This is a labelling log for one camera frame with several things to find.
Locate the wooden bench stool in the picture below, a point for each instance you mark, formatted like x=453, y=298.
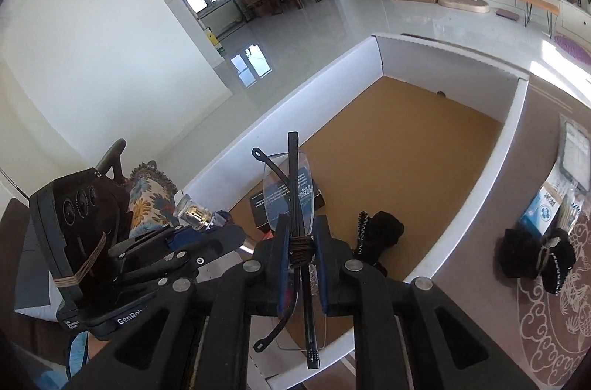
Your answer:
x=552, y=13

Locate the clear frame glasses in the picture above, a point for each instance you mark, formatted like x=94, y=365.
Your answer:
x=297, y=253

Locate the black odor removing bar box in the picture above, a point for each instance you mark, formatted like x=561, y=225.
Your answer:
x=268, y=204

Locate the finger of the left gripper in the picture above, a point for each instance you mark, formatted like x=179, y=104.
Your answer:
x=138, y=278
x=157, y=244

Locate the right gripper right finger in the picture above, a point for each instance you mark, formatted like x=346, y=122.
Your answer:
x=407, y=335

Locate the floral cushion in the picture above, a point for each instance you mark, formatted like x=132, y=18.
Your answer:
x=151, y=199

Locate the large white cardboard box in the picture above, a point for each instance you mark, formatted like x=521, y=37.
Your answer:
x=415, y=127

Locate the cosmetic tube with silver cap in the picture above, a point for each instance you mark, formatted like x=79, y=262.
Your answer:
x=197, y=216

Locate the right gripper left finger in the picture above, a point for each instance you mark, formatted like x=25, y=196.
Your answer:
x=197, y=338

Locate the phone case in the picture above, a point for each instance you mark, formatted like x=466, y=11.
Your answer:
x=574, y=153

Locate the blue white nail cream box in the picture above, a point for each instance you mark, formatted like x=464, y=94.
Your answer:
x=551, y=208

